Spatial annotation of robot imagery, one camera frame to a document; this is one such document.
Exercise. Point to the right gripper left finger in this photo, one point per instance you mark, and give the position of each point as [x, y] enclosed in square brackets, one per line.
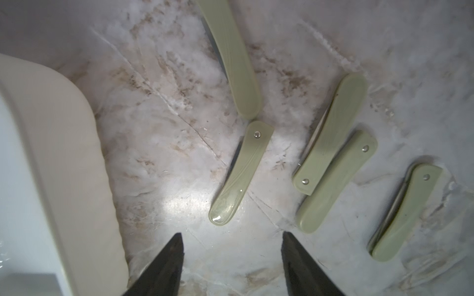
[162, 276]

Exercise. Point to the green folding knife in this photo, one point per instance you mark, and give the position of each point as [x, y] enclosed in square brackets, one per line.
[409, 202]
[251, 150]
[353, 156]
[330, 133]
[240, 73]

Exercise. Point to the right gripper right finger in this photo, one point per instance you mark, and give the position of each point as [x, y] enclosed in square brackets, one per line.
[304, 277]

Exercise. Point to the white plastic bin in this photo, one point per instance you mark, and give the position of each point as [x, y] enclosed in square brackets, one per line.
[59, 231]

